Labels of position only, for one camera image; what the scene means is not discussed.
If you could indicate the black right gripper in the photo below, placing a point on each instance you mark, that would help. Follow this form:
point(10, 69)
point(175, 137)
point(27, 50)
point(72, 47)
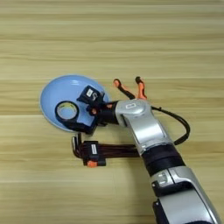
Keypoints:
point(106, 115)

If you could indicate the black tape roll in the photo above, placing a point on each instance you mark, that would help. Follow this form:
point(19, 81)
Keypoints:
point(59, 115)

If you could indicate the light blue round plate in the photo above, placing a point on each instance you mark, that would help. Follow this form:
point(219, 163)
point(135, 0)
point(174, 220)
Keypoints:
point(55, 90)

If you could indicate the orange black needle-nose pliers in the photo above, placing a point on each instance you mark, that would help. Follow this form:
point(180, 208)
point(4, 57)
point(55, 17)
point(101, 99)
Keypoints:
point(141, 89)

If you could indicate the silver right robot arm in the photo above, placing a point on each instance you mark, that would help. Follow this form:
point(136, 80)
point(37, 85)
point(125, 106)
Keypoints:
point(151, 128)

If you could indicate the black hex key set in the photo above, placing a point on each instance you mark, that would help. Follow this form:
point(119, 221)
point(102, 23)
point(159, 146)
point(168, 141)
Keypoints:
point(93, 151)

